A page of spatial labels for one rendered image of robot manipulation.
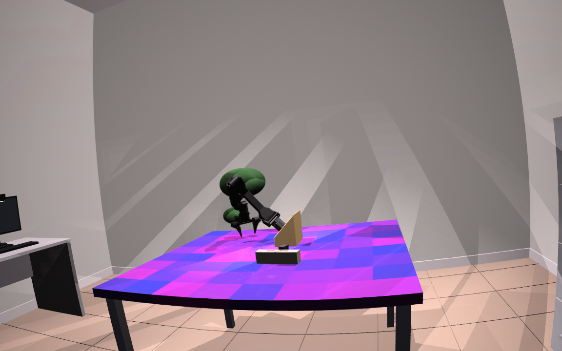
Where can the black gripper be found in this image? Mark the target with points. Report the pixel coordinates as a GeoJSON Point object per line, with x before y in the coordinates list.
{"type": "Point", "coordinates": [245, 218]}

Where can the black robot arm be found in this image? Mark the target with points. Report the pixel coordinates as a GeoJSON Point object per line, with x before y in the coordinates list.
{"type": "Point", "coordinates": [237, 190]}

